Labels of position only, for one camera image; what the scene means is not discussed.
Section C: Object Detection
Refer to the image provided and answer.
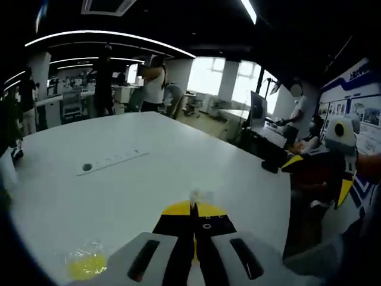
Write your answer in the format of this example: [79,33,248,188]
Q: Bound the blue white wall display board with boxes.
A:
[320,58,381,157]

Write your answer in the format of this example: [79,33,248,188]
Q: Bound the small black object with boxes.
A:
[261,159,282,175]

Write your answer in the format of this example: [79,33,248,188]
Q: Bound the white table socket panel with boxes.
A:
[76,148,149,177]

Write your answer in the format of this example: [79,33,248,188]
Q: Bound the grey office chair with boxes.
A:
[163,83,185,119]
[61,89,83,122]

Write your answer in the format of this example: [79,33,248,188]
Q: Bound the white ceiling light strip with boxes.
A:
[24,29,196,59]
[49,56,146,66]
[239,0,258,25]
[2,70,27,86]

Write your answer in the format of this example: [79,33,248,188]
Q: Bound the ceiling air conditioner vent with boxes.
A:
[80,0,138,17]

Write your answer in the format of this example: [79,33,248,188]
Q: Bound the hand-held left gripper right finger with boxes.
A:
[195,201,318,286]

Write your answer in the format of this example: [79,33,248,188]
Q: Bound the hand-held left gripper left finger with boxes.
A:
[102,201,196,286]

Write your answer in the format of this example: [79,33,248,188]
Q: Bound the yellow silicone block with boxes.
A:
[56,240,108,281]

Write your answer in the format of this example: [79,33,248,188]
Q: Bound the grey computer monitor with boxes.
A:
[249,90,269,129]

